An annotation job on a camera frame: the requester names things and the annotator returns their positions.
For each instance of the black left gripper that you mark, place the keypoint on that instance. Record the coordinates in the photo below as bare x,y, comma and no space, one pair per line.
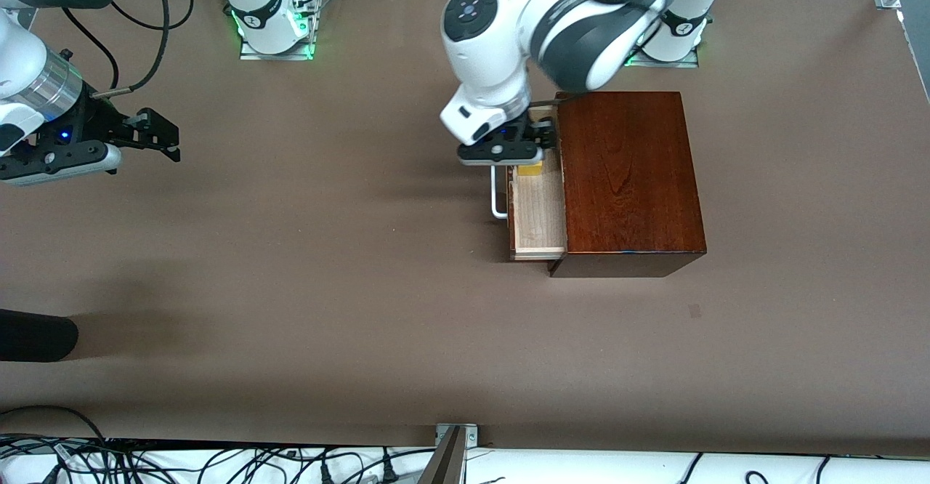
524,132

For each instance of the grey metal bar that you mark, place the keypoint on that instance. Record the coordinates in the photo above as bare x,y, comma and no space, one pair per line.
445,466

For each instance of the dark wooden drawer cabinet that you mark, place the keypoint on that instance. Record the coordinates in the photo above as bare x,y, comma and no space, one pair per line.
632,179

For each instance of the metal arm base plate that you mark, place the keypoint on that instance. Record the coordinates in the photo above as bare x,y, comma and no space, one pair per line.
683,64
251,54

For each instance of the black power plug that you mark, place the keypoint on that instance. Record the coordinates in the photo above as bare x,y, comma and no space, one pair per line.
327,475
389,473

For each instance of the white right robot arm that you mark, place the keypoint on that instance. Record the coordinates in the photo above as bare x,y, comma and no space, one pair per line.
33,66

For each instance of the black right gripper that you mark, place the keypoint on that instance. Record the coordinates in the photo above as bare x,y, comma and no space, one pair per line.
100,120

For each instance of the yellow cube block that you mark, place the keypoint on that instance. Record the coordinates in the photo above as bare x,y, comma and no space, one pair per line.
529,171

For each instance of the black cylindrical object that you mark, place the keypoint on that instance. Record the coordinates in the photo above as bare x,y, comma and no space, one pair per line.
36,336

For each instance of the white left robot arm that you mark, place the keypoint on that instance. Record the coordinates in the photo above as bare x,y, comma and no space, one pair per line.
508,33

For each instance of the small metal edge bracket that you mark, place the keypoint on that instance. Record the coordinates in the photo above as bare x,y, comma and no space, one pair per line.
468,434

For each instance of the brown table cover sheet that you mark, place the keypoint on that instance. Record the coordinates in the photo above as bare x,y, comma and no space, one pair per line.
290,288

